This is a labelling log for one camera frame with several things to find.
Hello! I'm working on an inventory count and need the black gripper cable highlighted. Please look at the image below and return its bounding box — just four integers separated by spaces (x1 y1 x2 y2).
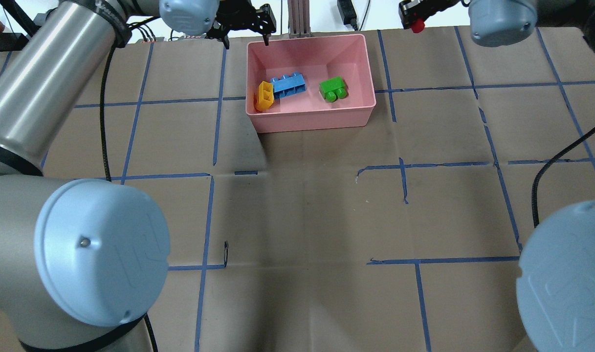
98 42 117 182
531 115 595 229

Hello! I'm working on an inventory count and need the pink plastic box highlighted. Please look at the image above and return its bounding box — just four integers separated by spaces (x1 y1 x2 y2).
245 34 376 133

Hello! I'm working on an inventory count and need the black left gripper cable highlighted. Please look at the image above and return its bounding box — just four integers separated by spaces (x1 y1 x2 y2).
98 42 117 182

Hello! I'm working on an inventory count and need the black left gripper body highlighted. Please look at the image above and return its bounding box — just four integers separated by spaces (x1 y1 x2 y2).
206 0 277 41

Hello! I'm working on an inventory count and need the yellow toy block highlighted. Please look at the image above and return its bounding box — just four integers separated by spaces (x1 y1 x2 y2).
253 81 275 112

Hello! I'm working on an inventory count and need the aluminium frame post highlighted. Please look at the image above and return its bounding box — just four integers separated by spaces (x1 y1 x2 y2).
287 0 311 39

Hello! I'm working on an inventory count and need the black power adapter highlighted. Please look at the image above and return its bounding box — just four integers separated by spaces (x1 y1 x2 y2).
336 0 357 27

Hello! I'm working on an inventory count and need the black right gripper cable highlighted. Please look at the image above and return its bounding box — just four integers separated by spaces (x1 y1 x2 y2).
531 115 595 229

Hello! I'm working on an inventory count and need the blue toy block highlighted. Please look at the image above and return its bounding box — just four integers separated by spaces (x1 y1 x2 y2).
270 71 307 100

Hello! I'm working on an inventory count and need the green toy block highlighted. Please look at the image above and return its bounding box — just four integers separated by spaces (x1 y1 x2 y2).
319 76 349 103

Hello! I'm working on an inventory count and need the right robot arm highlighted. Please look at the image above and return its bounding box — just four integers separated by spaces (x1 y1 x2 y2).
370 22 595 352

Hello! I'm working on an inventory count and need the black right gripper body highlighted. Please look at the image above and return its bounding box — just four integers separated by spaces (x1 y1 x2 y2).
398 0 461 22

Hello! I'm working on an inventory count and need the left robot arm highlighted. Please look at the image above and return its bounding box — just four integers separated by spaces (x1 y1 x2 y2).
0 0 272 352

